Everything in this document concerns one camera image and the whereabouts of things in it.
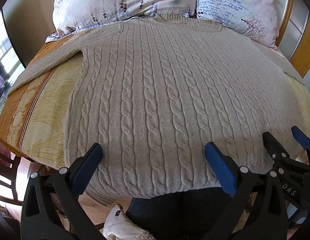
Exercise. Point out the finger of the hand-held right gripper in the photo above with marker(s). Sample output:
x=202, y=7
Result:
x=300, y=137
x=272, y=145

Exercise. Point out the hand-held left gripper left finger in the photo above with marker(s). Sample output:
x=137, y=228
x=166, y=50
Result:
x=88, y=163

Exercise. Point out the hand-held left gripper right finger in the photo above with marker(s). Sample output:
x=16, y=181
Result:
x=218, y=165

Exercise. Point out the person's dark trousers leg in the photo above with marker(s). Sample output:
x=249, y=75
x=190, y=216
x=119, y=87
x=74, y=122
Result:
x=180, y=215

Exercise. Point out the yellow orange patterned bed sheet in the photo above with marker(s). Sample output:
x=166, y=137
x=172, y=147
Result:
x=44, y=112

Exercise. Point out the white fluffy slipper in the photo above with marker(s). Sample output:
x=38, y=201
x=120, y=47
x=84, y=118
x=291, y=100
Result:
x=119, y=225

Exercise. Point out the orange wooden bed headboard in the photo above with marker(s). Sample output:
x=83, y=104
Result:
x=298, y=55

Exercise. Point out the dark wooden chair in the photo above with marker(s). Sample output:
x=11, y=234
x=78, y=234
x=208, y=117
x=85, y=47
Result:
x=6, y=165

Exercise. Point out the bright window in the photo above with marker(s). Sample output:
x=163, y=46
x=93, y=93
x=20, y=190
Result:
x=7, y=52

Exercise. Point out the white pillow blue streak print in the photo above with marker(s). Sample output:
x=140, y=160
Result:
x=235, y=7

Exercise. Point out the white pillow purple sprig print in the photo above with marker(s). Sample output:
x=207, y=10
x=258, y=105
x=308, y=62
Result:
x=107, y=2

